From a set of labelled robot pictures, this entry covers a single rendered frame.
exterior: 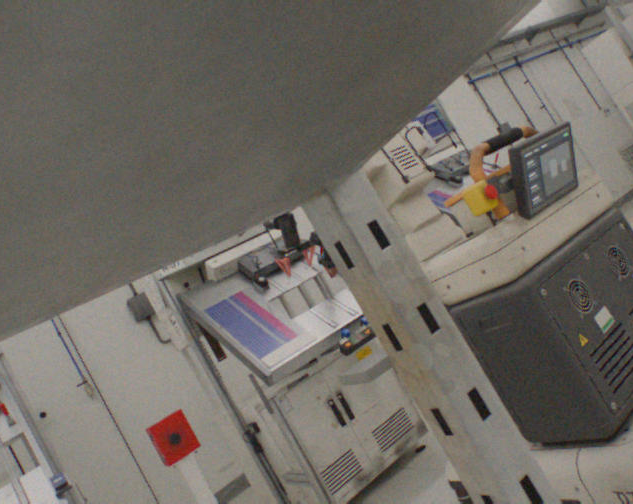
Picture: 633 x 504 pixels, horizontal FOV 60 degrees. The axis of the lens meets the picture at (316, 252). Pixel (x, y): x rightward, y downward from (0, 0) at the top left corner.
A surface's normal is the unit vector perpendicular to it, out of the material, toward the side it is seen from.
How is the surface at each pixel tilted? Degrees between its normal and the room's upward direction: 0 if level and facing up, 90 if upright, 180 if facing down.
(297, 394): 90
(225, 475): 90
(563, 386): 90
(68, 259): 180
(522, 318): 90
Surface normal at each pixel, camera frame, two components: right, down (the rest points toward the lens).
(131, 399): 0.42, -0.32
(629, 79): -0.76, 0.40
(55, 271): 0.50, 0.86
